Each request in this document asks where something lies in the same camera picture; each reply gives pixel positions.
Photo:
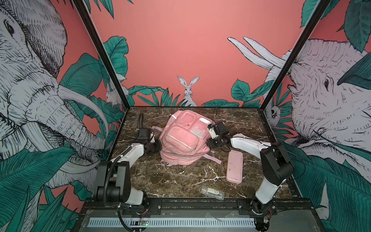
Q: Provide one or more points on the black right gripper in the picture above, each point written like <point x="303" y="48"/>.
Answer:
<point x="211" y="143"/>

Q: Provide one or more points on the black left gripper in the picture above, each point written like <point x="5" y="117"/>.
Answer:
<point x="157" y="148"/>

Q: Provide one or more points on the pink student backpack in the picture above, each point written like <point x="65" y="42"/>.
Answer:
<point x="184" y="138"/>

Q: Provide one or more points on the pink pencil case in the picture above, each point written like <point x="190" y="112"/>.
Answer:
<point x="235" y="167"/>

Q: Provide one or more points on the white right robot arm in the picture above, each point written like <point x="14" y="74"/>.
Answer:
<point x="276" y="163"/>

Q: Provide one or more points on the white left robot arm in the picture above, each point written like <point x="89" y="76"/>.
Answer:
<point x="113" y="182"/>

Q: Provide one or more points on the clear plastic eraser box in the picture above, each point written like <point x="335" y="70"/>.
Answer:
<point x="212" y="192"/>

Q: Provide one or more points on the white ventilation grille strip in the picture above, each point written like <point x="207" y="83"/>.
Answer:
<point x="172" y="222"/>

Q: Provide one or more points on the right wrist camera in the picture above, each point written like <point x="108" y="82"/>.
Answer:
<point x="218" y="130"/>

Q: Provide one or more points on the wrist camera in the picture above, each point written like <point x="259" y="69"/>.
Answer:
<point x="218" y="130"/>
<point x="145" y="135"/>

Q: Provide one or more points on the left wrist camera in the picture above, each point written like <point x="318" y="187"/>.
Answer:
<point x="145" y="135"/>

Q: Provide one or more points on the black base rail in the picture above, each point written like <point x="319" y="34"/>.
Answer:
<point x="243" y="206"/>

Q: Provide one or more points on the black frame post left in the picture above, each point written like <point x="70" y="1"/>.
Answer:
<point x="86" y="18"/>

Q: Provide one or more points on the black frame post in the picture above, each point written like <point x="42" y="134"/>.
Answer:
<point x="86" y="18"/>
<point x="313" y="20"/>

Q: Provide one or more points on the black frame post right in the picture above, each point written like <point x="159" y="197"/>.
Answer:
<point x="313" y="20"/>

